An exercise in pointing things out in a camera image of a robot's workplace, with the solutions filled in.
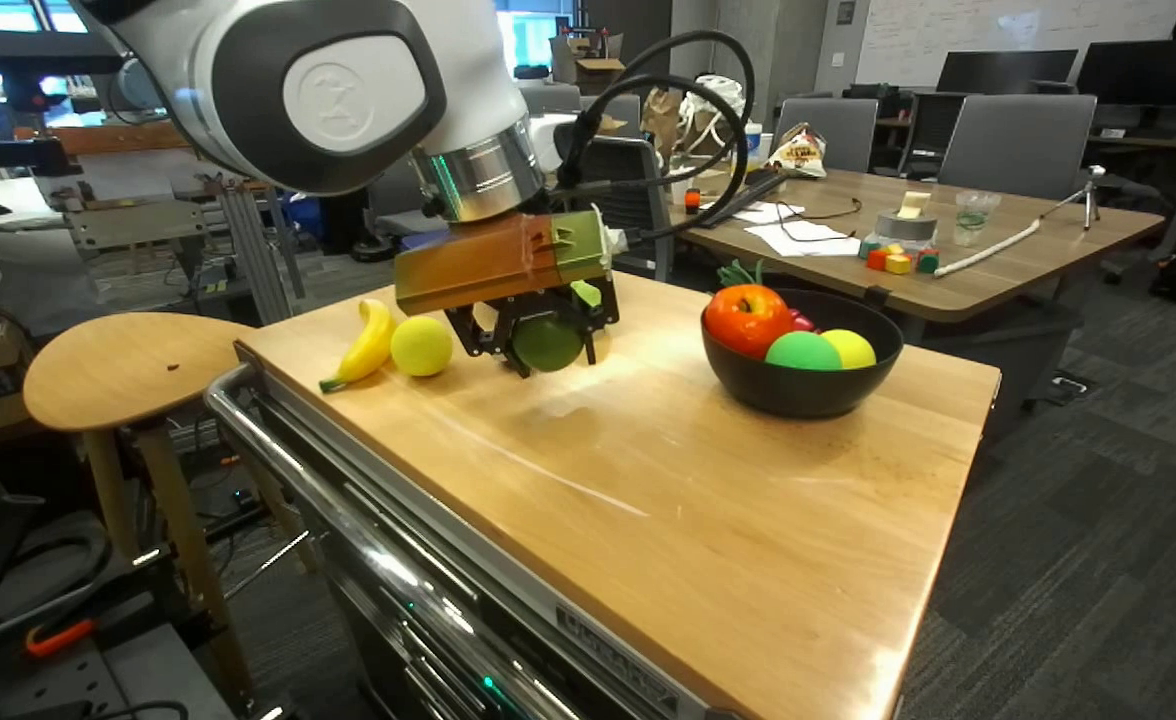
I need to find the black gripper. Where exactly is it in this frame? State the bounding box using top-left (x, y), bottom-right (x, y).
top-left (444, 274), bottom-right (625, 378)

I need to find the green pear toy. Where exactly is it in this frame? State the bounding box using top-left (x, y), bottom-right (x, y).
top-left (507, 311), bottom-right (589, 375)

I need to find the yellow round fruit toy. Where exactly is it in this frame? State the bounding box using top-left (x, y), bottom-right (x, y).
top-left (822, 325), bottom-right (879, 375)
top-left (388, 311), bottom-right (460, 383)

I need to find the yellow banana toy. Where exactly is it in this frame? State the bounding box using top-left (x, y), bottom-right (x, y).
top-left (316, 296), bottom-right (400, 396)

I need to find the orange fruit toy green stem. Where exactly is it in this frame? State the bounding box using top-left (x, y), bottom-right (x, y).
top-left (702, 255), bottom-right (803, 363)

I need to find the green round fruit toy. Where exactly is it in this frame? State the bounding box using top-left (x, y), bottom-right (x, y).
top-left (765, 329), bottom-right (848, 375)

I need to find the wooden top tool cart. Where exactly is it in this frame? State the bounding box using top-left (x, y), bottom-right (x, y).
top-left (211, 255), bottom-right (1006, 720)

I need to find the black mesh office chair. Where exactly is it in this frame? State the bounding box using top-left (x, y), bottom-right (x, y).
top-left (583, 128), bottom-right (681, 285)

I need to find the white paper sheet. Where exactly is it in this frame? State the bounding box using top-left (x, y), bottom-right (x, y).
top-left (733, 197), bottom-right (803, 229)
top-left (754, 214), bottom-right (866, 259)

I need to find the large black bowl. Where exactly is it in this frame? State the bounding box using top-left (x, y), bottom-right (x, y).
top-left (698, 285), bottom-right (908, 425)

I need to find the black power strip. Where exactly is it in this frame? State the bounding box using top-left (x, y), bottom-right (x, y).
top-left (689, 161), bottom-right (799, 233)

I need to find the clear plastic bottle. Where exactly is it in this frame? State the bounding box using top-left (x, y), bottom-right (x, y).
top-left (733, 121), bottom-right (767, 179)

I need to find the crumpled white bag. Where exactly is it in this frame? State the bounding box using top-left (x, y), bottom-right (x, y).
top-left (767, 125), bottom-right (833, 179)

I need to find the grey office chair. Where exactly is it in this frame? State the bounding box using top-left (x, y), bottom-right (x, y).
top-left (937, 93), bottom-right (1100, 204)
top-left (771, 93), bottom-right (885, 175)

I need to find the round wooden stool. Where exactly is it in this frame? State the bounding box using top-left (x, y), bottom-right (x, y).
top-left (21, 311), bottom-right (264, 712)

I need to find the wooden conference table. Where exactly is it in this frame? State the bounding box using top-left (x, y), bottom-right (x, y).
top-left (673, 142), bottom-right (1167, 329)

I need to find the clear plastic cup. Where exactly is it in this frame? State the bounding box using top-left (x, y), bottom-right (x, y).
top-left (952, 188), bottom-right (1006, 244)

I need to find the white stick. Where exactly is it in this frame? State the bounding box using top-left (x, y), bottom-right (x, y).
top-left (933, 214), bottom-right (1050, 278)

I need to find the black computer monitor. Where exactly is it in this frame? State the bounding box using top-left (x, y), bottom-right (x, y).
top-left (1076, 37), bottom-right (1176, 112)
top-left (937, 49), bottom-right (1086, 96)

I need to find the small silver tripod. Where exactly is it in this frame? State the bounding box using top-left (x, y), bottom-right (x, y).
top-left (1066, 161), bottom-right (1111, 233)

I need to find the chrome cart handle bar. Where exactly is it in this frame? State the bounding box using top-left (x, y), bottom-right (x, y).
top-left (204, 363), bottom-right (591, 720)

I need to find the white rope bundle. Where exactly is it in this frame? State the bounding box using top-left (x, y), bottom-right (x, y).
top-left (676, 72), bottom-right (758, 155)

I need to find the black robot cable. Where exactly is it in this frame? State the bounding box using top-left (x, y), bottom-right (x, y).
top-left (551, 29), bottom-right (759, 248)

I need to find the aluminium frame stand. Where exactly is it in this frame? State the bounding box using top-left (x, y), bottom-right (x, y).
top-left (66, 184), bottom-right (296, 329)

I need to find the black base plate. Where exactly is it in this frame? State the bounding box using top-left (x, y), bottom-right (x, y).
top-left (0, 614), bottom-right (241, 720)

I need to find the orange handled clamp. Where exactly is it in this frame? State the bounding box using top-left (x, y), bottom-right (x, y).
top-left (21, 610), bottom-right (100, 665)

